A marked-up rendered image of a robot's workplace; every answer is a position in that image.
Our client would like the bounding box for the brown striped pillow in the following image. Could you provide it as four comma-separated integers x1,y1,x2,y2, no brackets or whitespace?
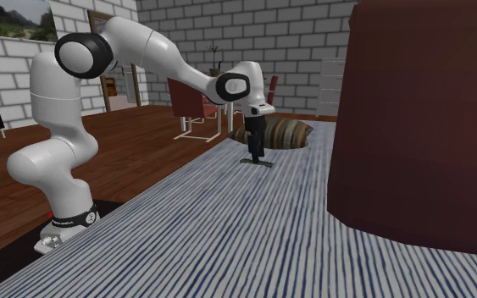
227,116,314,151

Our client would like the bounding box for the dark grey flat slab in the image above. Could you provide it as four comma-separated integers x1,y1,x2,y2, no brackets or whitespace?
240,157,275,169

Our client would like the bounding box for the red chair with white legs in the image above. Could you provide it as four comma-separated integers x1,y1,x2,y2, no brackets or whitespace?
263,74,280,107
166,77,223,144

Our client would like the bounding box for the potted plant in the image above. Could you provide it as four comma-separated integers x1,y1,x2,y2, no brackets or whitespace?
205,44,225,78

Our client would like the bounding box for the white chest of drawers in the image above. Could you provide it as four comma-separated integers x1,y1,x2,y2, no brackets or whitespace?
314,57,347,119

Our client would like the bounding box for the blue white striped bed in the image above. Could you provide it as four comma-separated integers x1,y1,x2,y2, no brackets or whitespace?
0,119,477,298

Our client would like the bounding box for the brown framed doorway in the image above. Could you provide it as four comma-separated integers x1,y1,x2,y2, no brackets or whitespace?
86,9,142,113

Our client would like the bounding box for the large dark red cushion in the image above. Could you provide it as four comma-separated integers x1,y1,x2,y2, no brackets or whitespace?
326,0,477,255

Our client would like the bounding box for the black robot stand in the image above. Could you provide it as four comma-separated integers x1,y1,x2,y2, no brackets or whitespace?
0,199,125,287

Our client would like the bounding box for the landscape wall picture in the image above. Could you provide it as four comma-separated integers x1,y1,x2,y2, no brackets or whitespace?
0,0,60,44

